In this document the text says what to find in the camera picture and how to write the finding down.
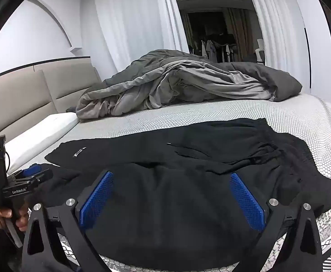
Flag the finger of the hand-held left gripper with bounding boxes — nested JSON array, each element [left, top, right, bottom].
[[26, 169, 54, 185], [21, 164, 42, 177]]

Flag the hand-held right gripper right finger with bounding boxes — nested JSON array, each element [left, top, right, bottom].
[[229, 172, 325, 272]]

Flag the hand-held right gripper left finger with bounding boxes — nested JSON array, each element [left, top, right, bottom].
[[21, 171, 115, 272]]

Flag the black pants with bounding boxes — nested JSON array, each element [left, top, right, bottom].
[[29, 117, 331, 264]]

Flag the person's left forearm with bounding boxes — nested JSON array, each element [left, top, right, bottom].
[[0, 212, 24, 272]]

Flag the person's left hand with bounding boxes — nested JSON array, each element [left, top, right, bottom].
[[0, 207, 30, 232]]

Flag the white pillow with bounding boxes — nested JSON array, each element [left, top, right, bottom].
[[5, 112, 79, 170]]

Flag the beige padded headboard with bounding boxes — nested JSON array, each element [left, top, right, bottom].
[[0, 57, 102, 176]]

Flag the bed with hexagon patterned cover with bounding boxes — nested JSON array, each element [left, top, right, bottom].
[[5, 92, 331, 272]]

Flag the grey duvet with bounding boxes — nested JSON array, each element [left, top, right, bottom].
[[75, 49, 303, 119]]

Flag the white chair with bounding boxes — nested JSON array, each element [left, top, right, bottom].
[[255, 38, 266, 64]]

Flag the clothes rack with clothes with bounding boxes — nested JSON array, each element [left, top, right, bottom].
[[195, 32, 237, 63]]

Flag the brown curtain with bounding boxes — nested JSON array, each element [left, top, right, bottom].
[[223, 7, 264, 63], [180, 11, 196, 55]]

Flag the white curtain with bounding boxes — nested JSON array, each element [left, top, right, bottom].
[[93, 0, 189, 74], [243, 0, 308, 68]]

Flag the thin black cable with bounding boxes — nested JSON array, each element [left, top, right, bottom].
[[0, 149, 12, 204]]

